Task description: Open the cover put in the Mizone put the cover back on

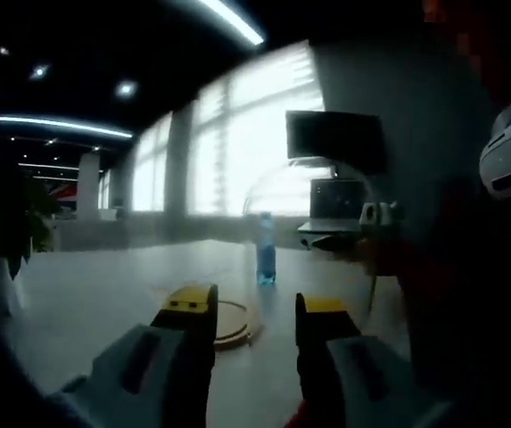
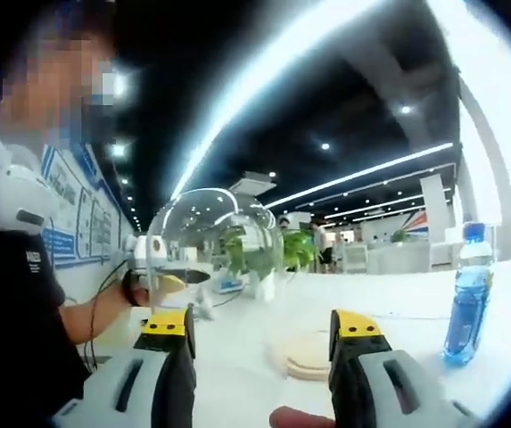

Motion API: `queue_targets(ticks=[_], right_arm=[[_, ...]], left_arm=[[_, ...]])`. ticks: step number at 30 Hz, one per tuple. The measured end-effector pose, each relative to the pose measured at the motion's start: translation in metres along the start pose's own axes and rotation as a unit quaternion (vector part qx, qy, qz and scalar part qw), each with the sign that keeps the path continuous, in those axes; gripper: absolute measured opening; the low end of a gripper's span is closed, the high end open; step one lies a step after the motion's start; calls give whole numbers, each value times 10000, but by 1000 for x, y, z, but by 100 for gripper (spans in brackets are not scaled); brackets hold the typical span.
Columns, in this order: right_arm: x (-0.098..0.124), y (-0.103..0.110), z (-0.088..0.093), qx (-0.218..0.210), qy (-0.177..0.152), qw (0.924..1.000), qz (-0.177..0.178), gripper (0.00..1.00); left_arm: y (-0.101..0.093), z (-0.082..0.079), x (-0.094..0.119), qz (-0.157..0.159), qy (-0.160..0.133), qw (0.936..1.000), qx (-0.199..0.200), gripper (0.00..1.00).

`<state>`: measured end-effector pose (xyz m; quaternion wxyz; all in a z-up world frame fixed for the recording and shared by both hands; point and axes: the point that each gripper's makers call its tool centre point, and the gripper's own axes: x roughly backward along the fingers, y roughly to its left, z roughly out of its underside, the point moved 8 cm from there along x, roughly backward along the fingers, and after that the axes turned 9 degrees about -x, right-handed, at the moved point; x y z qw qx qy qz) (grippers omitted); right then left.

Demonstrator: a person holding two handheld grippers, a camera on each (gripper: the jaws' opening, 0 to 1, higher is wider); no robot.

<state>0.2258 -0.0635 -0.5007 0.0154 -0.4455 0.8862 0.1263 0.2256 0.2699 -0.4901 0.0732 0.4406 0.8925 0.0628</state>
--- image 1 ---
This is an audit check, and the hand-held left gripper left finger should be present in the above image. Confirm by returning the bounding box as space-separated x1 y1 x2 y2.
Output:
47 284 219 428

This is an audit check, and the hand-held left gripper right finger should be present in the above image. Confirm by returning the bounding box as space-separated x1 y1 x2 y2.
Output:
294 292 452 428

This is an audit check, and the blue drink bottle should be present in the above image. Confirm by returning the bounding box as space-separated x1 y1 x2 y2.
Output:
254 212 279 287

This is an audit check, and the round wooden cover base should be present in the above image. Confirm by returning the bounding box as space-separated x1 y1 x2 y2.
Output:
212 300 265 352

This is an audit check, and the open laptop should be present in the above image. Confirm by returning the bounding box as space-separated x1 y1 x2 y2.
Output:
297 177 368 235

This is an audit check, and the person's right hand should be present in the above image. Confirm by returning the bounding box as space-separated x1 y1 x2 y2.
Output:
356 235 401 274

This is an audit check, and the person's left hand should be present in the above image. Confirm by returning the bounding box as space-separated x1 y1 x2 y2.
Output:
288 400 314 428

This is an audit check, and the black monitor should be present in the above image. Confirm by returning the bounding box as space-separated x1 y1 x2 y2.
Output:
285 110 388 174

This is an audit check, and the white chest device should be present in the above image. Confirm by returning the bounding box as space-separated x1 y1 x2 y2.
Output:
479 101 511 200

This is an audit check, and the green potted plant white pot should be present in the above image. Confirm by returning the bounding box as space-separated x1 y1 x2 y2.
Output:
0 169 62 318

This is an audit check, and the long ceiling light strip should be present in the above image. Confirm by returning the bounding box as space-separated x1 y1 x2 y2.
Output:
192 0 268 46

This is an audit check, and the red blue wall graphic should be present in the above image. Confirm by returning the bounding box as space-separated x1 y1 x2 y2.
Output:
47 180 78 211

